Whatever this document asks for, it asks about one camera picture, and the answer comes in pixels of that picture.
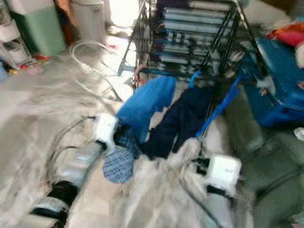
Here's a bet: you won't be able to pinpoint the black metal drying rack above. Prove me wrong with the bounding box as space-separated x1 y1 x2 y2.
119 0 274 95

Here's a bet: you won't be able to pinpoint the grey trash bin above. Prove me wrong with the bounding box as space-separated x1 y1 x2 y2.
69 0 108 44

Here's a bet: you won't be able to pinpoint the blue plaid shirt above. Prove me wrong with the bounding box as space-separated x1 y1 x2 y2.
102 138 141 184

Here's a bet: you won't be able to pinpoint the bright blue shirt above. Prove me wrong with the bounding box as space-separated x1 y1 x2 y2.
116 75 177 143

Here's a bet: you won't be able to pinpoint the white tubular floor frame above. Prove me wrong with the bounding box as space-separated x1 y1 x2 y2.
69 40 124 103

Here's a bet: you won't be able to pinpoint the white drawer trolley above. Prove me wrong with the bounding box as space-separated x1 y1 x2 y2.
0 19 25 65

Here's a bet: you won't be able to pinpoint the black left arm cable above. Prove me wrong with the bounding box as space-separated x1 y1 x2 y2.
50 116 98 155
51 145 84 179

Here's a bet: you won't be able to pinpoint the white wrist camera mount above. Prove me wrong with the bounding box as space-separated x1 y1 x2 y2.
207 154 243 196
94 113 119 152

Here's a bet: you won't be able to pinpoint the dark navy garment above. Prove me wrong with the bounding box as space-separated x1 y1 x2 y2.
140 85 214 160

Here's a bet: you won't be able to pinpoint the small red floor toys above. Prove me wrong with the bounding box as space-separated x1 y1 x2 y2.
19 53 50 74

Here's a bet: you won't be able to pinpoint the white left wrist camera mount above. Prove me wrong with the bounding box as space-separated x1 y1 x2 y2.
94 113 119 152

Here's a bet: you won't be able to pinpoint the blue plastic hanger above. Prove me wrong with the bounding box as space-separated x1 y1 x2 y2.
196 76 243 139
188 70 203 90

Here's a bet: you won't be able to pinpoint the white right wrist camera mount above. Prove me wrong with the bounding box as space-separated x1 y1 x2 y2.
207 154 243 196

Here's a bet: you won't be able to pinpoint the red cloth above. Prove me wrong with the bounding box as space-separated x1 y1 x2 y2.
266 23 304 48

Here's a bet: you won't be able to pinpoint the pink plastic hanger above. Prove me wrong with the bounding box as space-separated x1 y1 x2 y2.
133 66 148 86

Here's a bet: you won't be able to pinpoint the green hamper white lid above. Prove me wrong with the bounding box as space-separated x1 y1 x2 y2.
9 0 67 57

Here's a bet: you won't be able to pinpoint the blue hard suitcase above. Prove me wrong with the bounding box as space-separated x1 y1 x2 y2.
237 37 304 126

